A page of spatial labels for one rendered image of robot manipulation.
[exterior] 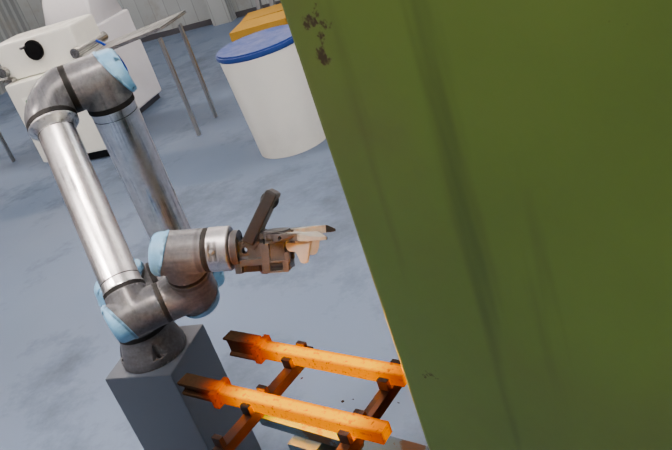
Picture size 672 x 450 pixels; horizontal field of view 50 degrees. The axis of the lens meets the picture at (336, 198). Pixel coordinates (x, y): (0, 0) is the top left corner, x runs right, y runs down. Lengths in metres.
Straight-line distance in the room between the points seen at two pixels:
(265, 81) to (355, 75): 4.02
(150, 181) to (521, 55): 1.43
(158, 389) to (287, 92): 2.93
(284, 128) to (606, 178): 4.28
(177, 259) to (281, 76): 3.31
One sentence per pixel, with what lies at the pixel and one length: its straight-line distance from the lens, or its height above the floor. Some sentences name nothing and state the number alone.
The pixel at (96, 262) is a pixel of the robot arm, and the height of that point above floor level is 1.09.
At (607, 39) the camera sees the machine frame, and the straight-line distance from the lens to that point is 0.54.
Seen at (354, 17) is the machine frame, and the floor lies 1.57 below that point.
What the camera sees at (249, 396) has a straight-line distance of 1.31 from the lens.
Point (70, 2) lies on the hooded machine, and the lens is 7.31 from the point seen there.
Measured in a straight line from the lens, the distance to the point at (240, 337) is 1.44.
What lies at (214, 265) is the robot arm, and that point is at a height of 1.06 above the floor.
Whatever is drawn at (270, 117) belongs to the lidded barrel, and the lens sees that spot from 4.78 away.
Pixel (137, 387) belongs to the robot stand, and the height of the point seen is 0.56.
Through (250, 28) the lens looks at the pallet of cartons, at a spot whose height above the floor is 0.45.
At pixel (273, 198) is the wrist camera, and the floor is 1.14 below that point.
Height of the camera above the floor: 1.70
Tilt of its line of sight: 25 degrees down
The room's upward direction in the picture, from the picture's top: 19 degrees counter-clockwise
